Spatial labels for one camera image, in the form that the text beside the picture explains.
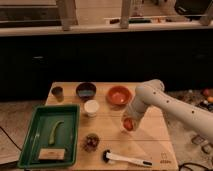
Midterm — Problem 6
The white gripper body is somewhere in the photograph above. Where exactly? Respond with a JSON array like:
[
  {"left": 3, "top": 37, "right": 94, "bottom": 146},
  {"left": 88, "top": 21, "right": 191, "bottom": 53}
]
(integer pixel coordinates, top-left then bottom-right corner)
[{"left": 122, "top": 98, "right": 148, "bottom": 122}]

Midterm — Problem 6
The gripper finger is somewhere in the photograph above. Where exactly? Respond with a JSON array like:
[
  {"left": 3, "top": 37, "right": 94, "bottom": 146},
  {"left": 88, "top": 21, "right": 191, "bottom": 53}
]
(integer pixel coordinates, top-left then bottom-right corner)
[
  {"left": 121, "top": 118, "right": 127, "bottom": 131},
  {"left": 134, "top": 120, "right": 141, "bottom": 131}
]

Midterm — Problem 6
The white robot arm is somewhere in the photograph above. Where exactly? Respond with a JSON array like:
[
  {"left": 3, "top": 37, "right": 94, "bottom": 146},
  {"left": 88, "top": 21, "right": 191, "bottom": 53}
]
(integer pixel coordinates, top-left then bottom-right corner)
[{"left": 122, "top": 79, "right": 213, "bottom": 144}]

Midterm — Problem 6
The white paper cup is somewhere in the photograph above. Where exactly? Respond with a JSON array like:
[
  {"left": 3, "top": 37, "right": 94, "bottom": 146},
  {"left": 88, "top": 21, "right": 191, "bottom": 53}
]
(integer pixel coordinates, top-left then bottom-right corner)
[{"left": 84, "top": 100, "right": 100, "bottom": 117}]

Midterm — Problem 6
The small dark cup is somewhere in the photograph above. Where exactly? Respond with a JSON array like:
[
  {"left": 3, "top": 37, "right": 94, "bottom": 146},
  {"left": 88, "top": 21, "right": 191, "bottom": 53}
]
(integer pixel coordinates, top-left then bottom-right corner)
[{"left": 51, "top": 86, "right": 64, "bottom": 102}]

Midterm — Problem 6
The orange bowl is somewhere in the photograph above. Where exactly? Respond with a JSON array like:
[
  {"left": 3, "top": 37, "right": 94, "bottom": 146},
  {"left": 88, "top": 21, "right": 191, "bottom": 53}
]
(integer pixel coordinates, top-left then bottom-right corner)
[{"left": 106, "top": 86, "right": 132, "bottom": 106}]

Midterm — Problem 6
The dark blue bowl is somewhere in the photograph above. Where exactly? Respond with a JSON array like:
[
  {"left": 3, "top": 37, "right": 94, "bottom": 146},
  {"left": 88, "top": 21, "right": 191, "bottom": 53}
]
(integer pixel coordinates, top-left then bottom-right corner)
[{"left": 76, "top": 82, "right": 96, "bottom": 100}]

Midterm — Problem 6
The green plastic tray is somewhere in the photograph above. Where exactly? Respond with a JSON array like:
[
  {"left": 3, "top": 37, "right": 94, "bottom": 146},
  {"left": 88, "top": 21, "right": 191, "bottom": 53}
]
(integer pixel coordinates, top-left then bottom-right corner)
[{"left": 18, "top": 104, "right": 80, "bottom": 169}]

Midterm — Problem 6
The green cucumber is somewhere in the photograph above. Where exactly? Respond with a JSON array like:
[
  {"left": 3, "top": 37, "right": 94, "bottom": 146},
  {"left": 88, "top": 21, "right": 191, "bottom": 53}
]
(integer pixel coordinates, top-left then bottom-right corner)
[{"left": 48, "top": 121, "right": 64, "bottom": 145}]

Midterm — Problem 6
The wooden block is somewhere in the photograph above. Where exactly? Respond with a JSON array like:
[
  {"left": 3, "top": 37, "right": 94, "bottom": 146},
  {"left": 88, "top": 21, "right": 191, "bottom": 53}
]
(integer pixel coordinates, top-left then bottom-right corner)
[{"left": 38, "top": 148, "right": 65, "bottom": 160}]

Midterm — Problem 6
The wooden chair leg middle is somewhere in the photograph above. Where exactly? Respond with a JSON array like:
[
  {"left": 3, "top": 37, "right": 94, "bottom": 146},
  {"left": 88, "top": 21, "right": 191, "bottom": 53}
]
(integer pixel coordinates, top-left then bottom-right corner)
[{"left": 120, "top": 0, "right": 131, "bottom": 29}]

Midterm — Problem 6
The wooden chair leg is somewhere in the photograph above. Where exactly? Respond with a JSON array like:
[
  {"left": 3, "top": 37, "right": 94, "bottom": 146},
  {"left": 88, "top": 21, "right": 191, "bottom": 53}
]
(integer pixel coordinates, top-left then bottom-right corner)
[
  {"left": 55, "top": 0, "right": 78, "bottom": 31},
  {"left": 120, "top": 0, "right": 131, "bottom": 29}
]

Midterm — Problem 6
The wooden chair leg left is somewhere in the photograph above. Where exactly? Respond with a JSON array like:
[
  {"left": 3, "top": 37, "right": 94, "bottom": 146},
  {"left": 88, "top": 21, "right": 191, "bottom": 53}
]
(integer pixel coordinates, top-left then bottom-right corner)
[{"left": 55, "top": 0, "right": 78, "bottom": 31}]

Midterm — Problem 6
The black cable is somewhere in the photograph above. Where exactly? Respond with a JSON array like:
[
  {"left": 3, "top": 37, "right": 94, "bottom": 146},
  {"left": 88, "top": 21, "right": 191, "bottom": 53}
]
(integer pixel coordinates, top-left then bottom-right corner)
[{"left": 0, "top": 125, "right": 23, "bottom": 153}]

